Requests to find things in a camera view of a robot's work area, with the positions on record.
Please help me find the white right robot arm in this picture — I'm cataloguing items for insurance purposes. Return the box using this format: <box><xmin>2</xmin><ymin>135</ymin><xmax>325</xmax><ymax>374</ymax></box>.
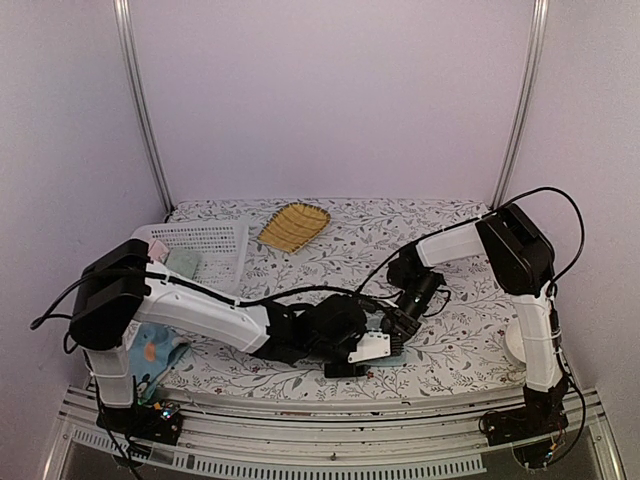
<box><xmin>386</xmin><ymin>204</ymin><xmax>562</xmax><ymax>393</ymax></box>

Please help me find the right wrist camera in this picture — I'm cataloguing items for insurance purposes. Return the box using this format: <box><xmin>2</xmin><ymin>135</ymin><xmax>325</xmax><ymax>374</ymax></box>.
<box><xmin>381</xmin><ymin>309</ymin><xmax>421</xmax><ymax>342</ymax></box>

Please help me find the left aluminium frame post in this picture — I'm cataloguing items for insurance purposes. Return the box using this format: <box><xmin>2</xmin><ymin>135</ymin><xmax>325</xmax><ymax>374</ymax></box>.
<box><xmin>113</xmin><ymin>0</ymin><xmax>175</xmax><ymax>216</ymax></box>

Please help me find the right aluminium frame post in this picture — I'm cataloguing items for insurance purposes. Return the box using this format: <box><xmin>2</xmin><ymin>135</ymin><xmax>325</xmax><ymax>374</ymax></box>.
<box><xmin>491</xmin><ymin>0</ymin><xmax>549</xmax><ymax>208</ymax></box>

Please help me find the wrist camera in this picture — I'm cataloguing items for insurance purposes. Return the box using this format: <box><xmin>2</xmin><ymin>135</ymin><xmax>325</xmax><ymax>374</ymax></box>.
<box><xmin>347</xmin><ymin>331</ymin><xmax>391</xmax><ymax>365</ymax></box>
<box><xmin>381</xmin><ymin>309</ymin><xmax>421</xmax><ymax>342</ymax></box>

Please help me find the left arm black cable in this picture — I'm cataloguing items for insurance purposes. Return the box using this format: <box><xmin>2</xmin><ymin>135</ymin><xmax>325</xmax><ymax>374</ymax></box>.
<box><xmin>29</xmin><ymin>267</ymin><xmax>361</xmax><ymax>354</ymax></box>

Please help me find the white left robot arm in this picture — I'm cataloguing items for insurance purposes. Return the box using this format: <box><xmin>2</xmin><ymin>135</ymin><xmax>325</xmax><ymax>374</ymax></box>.
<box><xmin>69</xmin><ymin>239</ymin><xmax>366</xmax><ymax>434</ymax></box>

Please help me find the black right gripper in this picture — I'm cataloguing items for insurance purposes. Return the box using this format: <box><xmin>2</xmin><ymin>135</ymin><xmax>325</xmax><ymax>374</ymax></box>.
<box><xmin>382</xmin><ymin>272</ymin><xmax>441</xmax><ymax>350</ymax></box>

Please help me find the woven bamboo tray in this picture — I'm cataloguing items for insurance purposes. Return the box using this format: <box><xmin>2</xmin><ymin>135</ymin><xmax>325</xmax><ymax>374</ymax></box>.
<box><xmin>258</xmin><ymin>202</ymin><xmax>331</xmax><ymax>254</ymax></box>

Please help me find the pink rolled towel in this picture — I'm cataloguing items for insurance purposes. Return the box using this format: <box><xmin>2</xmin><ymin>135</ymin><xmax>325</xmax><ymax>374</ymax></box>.
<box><xmin>148</xmin><ymin>239</ymin><xmax>170</xmax><ymax>263</ymax></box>

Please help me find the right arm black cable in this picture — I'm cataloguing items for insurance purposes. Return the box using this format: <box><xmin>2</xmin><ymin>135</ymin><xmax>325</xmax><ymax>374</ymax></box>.
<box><xmin>349</xmin><ymin>187</ymin><xmax>587</xmax><ymax>451</ymax></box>

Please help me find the white bowl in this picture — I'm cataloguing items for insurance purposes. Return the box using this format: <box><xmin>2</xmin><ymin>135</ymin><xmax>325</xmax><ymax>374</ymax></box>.
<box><xmin>503</xmin><ymin>319</ymin><xmax>526</xmax><ymax>368</ymax></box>

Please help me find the aluminium frame post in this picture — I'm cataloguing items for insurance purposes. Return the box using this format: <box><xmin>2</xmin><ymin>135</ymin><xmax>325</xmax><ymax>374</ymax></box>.
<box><xmin>113</xmin><ymin>0</ymin><xmax>175</xmax><ymax>216</ymax></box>
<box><xmin>491</xmin><ymin>0</ymin><xmax>549</xmax><ymax>208</ymax></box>

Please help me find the aluminium front rail frame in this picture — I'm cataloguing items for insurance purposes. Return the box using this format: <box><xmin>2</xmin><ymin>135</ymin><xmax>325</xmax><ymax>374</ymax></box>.
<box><xmin>42</xmin><ymin>384</ymin><xmax>626</xmax><ymax>480</ymax></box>

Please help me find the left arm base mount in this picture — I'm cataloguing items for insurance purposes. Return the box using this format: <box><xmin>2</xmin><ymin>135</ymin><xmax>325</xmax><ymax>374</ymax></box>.
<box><xmin>97</xmin><ymin>398</ymin><xmax>184</xmax><ymax>446</ymax></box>

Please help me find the light blue towel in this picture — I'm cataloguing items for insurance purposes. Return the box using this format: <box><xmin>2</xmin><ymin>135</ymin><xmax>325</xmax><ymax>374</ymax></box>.
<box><xmin>367</xmin><ymin>315</ymin><xmax>406</xmax><ymax>367</ymax></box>

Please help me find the green rolled towel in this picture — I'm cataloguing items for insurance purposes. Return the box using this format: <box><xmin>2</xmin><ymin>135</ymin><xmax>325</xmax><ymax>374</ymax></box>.
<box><xmin>164</xmin><ymin>248</ymin><xmax>201</xmax><ymax>279</ymax></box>

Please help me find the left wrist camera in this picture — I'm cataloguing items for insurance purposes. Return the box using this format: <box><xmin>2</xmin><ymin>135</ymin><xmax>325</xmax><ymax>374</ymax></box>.
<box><xmin>347</xmin><ymin>331</ymin><xmax>391</xmax><ymax>365</ymax></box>

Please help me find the white plastic mesh basket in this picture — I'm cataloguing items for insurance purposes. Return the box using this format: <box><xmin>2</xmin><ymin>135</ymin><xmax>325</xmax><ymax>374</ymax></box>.
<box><xmin>131</xmin><ymin>220</ymin><xmax>249</xmax><ymax>294</ymax></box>

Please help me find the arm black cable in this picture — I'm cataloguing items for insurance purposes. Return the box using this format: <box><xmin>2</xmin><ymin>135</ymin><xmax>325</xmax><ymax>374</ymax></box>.
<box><xmin>29</xmin><ymin>267</ymin><xmax>361</xmax><ymax>354</ymax></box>
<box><xmin>349</xmin><ymin>187</ymin><xmax>587</xmax><ymax>451</ymax></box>

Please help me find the blue cartoon print towel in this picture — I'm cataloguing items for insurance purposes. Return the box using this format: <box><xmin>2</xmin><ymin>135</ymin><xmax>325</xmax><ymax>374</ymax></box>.
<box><xmin>125</xmin><ymin>322</ymin><xmax>190</xmax><ymax>404</ymax></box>

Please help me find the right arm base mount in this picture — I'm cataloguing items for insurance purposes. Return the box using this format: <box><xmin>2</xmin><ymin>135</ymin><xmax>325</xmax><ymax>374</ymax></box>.
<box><xmin>478</xmin><ymin>381</ymin><xmax>569</xmax><ymax>446</ymax></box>

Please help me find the floral patterned table mat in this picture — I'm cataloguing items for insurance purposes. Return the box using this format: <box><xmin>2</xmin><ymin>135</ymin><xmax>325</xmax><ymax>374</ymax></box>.
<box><xmin>149</xmin><ymin>199</ymin><xmax>526</xmax><ymax>402</ymax></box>

